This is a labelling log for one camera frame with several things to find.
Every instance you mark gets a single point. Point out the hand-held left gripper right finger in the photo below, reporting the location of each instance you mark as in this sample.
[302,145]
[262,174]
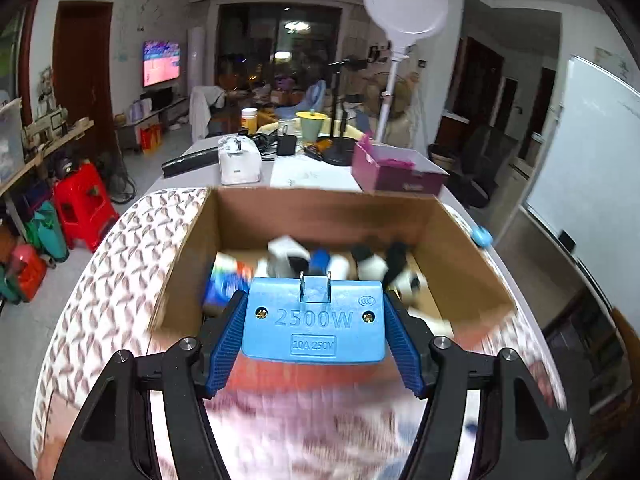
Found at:
[405,350]

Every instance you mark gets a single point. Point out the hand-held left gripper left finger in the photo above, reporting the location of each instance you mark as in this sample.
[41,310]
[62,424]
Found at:
[225,350]

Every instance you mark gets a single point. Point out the blue cartoon tissue pack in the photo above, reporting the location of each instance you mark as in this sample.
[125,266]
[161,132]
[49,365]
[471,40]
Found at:
[225,285]

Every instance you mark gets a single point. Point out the blue plug adapter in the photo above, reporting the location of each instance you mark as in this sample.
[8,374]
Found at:
[312,330]

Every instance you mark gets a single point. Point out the panda plush toy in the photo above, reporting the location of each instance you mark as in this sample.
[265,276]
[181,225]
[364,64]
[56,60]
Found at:
[372,265]

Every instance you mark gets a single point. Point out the printed cardboard box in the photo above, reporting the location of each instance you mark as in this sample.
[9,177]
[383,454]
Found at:
[320,215]

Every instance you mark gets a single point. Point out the jar with blue lid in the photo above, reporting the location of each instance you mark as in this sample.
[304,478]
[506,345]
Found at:
[482,236]

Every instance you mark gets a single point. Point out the paisley printed tablecloth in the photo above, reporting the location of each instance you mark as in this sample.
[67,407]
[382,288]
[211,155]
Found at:
[100,285]

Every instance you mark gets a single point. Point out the purple box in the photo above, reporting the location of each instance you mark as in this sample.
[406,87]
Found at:
[395,175]

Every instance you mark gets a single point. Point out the black folded umbrella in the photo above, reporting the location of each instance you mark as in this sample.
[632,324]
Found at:
[190,162]

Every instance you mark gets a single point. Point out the white paper sheet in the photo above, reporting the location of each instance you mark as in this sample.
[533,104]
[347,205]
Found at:
[310,175]

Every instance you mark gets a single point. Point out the red plastic stool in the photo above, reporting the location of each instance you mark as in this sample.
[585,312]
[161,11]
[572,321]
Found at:
[82,205]

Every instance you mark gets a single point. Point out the black office chair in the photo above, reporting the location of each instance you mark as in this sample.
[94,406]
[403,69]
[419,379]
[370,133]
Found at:
[480,160]

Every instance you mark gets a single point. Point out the green bag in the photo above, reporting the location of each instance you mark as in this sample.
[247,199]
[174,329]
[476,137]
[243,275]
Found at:
[47,232]

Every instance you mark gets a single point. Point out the red bag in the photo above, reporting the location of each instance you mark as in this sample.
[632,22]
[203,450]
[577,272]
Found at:
[25,267]

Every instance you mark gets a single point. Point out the orange bag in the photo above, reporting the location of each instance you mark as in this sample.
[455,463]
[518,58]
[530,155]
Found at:
[150,137]

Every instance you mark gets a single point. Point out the yellow jar with white lid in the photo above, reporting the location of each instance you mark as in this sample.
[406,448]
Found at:
[249,120]

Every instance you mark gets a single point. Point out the green cup with yellow lid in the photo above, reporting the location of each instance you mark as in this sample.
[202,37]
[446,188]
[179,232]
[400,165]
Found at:
[312,127]

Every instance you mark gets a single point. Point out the white cloth draped chair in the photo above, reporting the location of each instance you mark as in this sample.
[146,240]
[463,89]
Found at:
[202,110]

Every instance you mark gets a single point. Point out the grey tv cabinet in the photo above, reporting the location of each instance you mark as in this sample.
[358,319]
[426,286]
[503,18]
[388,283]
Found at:
[165,105]

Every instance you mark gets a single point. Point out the whiteboard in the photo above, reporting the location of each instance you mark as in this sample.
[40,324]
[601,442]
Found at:
[585,160]

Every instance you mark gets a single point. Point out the light blue plastic chair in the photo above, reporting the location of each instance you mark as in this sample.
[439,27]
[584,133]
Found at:
[315,97]

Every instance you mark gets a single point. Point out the wooden workbench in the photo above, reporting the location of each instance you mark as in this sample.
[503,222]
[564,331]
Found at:
[55,140]

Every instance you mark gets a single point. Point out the dark wooden door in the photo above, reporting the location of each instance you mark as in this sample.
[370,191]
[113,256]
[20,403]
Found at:
[480,80]

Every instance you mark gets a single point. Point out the white standing air conditioner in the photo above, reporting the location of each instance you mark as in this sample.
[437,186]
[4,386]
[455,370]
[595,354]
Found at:
[196,57]

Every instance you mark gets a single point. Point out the television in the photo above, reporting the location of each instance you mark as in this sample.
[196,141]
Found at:
[161,62]

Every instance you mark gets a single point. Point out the clear plastic storage bin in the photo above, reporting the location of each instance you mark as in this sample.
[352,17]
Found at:
[10,140]

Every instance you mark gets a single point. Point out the brown wooden door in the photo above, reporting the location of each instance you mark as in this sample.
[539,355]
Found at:
[82,75]

